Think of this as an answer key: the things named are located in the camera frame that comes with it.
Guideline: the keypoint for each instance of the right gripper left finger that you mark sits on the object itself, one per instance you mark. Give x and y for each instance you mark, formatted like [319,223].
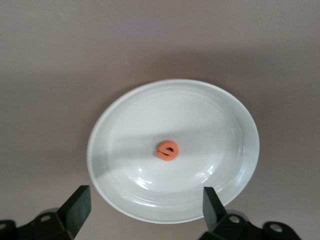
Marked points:
[77,207]

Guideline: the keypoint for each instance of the brown table cover sheet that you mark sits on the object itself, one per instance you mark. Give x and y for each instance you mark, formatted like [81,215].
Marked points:
[50,75]

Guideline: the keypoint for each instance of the orange foam letter e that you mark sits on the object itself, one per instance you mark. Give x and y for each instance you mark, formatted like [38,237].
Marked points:
[165,156]

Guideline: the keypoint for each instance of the beige round plate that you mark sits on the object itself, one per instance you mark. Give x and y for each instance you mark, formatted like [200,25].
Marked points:
[150,112]

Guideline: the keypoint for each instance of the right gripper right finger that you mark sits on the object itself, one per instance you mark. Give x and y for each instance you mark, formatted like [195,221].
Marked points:
[212,212]

